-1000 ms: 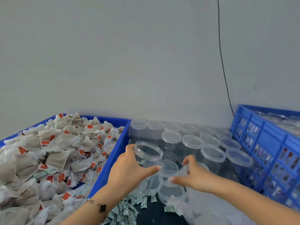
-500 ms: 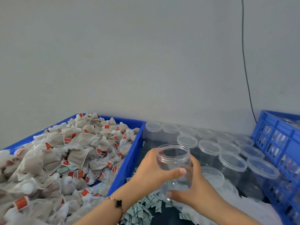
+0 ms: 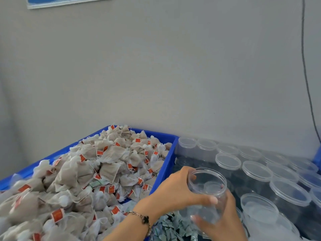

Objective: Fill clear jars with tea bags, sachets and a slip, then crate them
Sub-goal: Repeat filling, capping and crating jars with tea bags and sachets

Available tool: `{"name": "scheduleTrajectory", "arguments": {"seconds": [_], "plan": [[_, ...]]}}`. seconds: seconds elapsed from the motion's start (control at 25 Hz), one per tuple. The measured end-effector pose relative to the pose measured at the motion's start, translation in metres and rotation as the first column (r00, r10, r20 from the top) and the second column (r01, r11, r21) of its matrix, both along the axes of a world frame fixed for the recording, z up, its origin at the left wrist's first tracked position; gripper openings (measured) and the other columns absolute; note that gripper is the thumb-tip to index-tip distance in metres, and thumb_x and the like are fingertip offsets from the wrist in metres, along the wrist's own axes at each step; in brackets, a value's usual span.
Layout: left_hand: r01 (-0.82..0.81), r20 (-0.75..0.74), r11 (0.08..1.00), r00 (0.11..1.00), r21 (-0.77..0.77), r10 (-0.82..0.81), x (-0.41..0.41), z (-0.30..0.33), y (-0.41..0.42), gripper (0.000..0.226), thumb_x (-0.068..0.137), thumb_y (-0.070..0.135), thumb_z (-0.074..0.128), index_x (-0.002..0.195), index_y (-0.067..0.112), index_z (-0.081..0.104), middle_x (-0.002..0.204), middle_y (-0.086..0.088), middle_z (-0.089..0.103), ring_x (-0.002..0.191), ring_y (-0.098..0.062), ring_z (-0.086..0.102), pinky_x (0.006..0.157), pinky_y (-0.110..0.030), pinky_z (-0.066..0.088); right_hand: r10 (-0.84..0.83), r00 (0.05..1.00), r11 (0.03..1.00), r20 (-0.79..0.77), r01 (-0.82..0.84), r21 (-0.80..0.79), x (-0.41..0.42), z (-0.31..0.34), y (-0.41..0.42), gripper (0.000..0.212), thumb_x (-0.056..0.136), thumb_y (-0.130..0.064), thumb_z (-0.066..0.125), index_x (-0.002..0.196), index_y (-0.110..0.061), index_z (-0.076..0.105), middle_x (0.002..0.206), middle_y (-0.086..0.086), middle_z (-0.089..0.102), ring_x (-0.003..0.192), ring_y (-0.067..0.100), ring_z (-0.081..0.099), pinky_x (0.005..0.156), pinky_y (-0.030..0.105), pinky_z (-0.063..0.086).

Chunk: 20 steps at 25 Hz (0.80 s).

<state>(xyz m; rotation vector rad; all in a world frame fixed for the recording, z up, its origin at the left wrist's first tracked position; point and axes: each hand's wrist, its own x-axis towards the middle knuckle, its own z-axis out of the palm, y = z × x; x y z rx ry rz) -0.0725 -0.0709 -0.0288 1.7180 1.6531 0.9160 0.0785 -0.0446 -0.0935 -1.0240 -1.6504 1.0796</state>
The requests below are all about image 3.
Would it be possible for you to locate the person's right hand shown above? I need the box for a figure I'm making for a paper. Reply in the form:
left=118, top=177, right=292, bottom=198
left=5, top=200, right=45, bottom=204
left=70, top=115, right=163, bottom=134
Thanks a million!
left=191, top=190, right=249, bottom=241

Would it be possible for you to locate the person's left hand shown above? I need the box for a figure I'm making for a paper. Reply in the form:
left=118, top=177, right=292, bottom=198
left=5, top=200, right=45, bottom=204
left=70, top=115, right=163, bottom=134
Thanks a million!
left=133, top=165, right=219, bottom=224

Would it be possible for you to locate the stack of clear lids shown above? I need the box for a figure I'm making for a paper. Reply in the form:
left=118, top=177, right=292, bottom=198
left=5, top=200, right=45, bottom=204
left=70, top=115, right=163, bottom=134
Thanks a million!
left=241, top=193, right=280, bottom=224

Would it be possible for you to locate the pile of green desiccant packets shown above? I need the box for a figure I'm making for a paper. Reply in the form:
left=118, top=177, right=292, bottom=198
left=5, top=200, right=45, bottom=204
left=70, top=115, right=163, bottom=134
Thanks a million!
left=150, top=213, right=201, bottom=241

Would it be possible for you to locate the clear jar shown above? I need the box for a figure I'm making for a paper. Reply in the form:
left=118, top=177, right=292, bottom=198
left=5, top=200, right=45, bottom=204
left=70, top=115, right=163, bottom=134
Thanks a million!
left=187, top=168, right=228, bottom=234

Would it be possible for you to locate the group of lidded jars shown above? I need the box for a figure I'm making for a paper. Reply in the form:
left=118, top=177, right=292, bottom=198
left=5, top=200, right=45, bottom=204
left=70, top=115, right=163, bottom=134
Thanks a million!
left=175, top=135, right=321, bottom=239

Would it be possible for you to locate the pile of tea bags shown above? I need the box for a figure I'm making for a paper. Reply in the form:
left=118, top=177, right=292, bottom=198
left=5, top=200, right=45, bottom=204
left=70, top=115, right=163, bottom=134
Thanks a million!
left=0, top=124, right=171, bottom=241

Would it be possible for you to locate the blue slatted crate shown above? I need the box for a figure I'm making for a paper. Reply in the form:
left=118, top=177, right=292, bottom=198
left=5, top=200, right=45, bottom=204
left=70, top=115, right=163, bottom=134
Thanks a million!
left=313, top=145, right=321, bottom=171

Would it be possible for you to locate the blue plastic tray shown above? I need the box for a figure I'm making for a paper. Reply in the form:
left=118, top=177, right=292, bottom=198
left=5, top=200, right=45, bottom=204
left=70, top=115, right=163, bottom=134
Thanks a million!
left=0, top=125, right=179, bottom=241

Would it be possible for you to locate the thin beaded bracelet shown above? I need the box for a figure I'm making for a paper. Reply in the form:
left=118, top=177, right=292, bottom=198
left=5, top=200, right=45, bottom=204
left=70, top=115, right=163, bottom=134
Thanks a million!
left=125, top=211, right=152, bottom=236

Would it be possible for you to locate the black cable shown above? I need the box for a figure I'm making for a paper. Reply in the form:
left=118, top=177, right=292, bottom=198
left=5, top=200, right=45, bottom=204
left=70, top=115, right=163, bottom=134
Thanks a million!
left=301, top=0, right=321, bottom=144

